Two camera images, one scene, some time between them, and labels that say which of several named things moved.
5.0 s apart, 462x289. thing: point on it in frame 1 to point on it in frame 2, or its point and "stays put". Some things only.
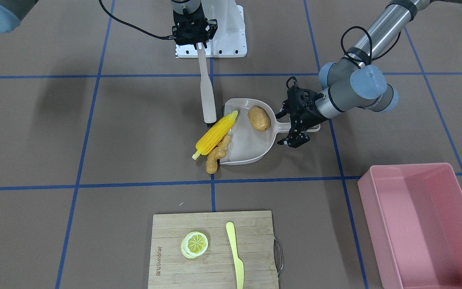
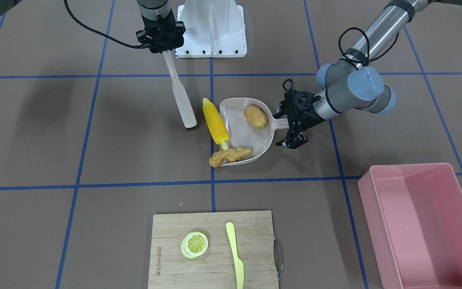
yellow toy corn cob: (216, 134) to (216, 123)
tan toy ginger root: (218, 153) to (217, 159)
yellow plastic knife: (239, 265) stays put
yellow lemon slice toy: (193, 244) stays put
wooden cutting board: (169, 268) stays put
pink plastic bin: (423, 232) stays put
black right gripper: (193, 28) to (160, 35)
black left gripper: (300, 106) stays put
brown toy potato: (259, 118) stays put
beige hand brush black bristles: (207, 96) to (190, 119)
